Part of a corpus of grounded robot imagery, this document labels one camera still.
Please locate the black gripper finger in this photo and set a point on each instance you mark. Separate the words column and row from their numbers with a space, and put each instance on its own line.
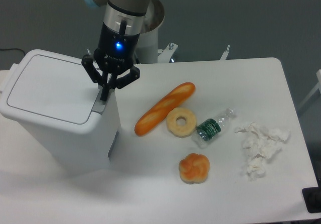
column 88, row 64
column 114, row 82

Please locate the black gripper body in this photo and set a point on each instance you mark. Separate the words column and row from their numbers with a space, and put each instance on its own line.
column 114, row 53

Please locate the white plastic trash can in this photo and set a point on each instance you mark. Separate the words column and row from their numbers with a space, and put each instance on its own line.
column 53, row 98

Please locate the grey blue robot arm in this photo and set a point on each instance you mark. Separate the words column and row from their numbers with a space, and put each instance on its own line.
column 123, row 16

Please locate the orange baguette bread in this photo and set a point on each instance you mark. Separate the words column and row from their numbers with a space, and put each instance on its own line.
column 161, row 109

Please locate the clear bottle green label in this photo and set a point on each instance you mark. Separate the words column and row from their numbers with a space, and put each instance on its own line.
column 210, row 129

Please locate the braided round bread roll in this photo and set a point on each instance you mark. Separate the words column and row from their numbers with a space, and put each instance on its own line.
column 194, row 168

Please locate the crumpled white tissue paper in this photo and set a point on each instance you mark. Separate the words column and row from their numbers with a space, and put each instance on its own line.
column 260, row 147

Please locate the black device at edge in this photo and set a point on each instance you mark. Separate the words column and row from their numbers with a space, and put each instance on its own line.
column 311, row 197

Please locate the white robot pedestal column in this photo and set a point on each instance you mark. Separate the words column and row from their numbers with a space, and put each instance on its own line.
column 147, row 47

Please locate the pale ring donut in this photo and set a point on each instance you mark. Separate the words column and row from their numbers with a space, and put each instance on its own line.
column 181, row 122

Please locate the white frame at right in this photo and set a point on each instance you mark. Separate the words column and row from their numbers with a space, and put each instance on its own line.
column 310, row 98

